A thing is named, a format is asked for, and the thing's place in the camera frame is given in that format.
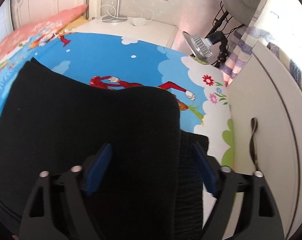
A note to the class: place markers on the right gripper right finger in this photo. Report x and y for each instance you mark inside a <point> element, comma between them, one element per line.
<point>208,168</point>

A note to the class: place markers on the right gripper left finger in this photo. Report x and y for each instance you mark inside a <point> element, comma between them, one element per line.
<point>96,167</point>

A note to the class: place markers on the black pants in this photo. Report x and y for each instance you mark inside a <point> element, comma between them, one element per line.
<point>151,188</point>

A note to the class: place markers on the white cabinet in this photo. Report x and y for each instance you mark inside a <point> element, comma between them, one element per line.
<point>264,89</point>

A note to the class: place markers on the blue cartoon bed sheet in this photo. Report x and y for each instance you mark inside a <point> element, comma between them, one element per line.
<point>115,62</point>

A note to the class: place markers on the silver spot lamp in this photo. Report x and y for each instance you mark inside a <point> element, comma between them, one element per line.
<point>201,47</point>

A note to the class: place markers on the white bedside table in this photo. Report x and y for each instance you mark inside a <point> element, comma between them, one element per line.
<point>153,32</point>

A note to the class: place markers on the pink floral blanket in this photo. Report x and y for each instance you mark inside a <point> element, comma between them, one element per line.
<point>50,25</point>

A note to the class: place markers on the white power adapter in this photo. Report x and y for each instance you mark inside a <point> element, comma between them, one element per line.
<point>139,21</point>

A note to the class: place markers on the white door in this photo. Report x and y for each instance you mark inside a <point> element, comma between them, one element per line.
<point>6,26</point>

